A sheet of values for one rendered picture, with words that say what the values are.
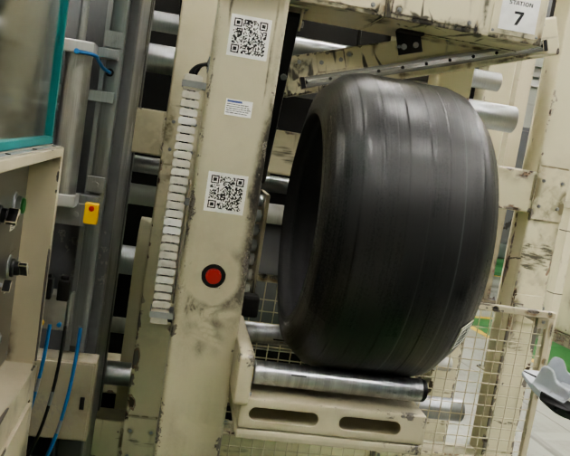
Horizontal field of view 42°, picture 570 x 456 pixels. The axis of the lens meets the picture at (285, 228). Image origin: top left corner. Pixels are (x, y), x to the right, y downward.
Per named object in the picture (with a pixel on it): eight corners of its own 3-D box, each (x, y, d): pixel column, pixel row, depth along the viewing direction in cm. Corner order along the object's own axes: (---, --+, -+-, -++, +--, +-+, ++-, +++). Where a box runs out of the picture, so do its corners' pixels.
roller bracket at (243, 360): (232, 405, 135) (241, 354, 134) (222, 342, 174) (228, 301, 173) (251, 408, 135) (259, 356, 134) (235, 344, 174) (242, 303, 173)
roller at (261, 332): (235, 344, 166) (239, 326, 165) (235, 334, 171) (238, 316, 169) (385, 361, 172) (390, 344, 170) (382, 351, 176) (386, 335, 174)
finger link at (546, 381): (527, 349, 127) (579, 374, 121) (521, 377, 129) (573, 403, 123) (517, 357, 125) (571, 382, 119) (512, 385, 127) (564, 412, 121)
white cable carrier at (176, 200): (149, 322, 143) (184, 72, 138) (150, 316, 148) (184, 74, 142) (172, 325, 144) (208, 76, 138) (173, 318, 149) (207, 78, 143)
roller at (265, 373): (247, 382, 138) (250, 357, 139) (244, 384, 142) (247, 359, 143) (428, 402, 143) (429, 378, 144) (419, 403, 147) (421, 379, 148)
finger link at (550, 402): (550, 382, 126) (600, 406, 120) (548, 390, 126) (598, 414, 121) (536, 394, 123) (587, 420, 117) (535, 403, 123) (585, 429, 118)
